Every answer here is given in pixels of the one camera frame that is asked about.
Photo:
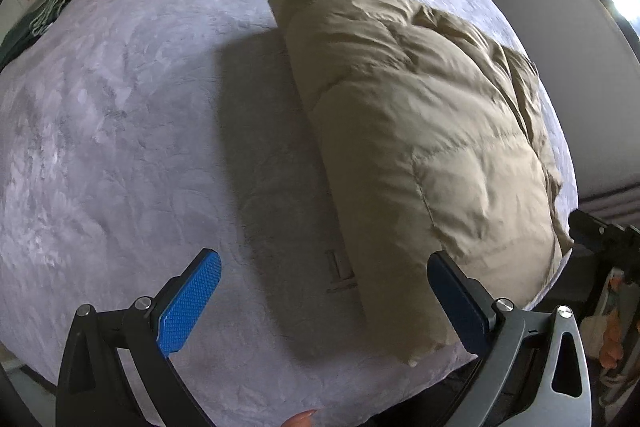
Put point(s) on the beige puffer jacket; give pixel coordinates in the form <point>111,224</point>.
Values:
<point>410,132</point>

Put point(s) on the lavender plush bed blanket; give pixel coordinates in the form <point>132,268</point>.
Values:
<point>125,132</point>

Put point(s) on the person's left hand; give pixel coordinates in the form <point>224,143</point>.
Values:
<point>300,419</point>

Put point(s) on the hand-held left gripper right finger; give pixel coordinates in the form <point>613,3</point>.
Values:
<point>460,302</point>

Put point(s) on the green fringed cloth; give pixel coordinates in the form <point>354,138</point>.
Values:
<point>30,27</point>

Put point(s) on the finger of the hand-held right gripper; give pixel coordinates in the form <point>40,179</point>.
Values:
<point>587,229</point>

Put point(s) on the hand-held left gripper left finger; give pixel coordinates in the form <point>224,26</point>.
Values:
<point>192,297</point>

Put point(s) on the colourful printed cloth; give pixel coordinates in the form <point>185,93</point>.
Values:
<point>612,337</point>

